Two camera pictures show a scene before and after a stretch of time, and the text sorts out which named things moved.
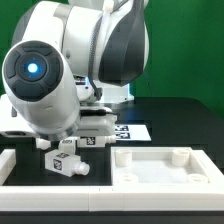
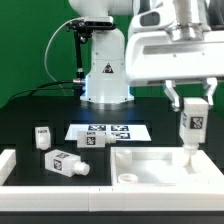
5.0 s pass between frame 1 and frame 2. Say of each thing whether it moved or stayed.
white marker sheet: stayed
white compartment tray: stayed
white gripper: moved
